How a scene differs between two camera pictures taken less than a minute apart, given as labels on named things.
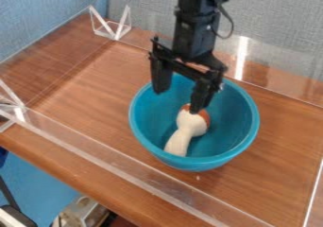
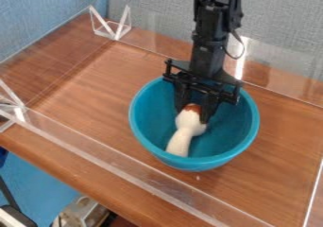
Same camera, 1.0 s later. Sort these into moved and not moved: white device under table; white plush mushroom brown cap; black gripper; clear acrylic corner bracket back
Moved: black gripper
Not moved: white device under table; white plush mushroom brown cap; clear acrylic corner bracket back
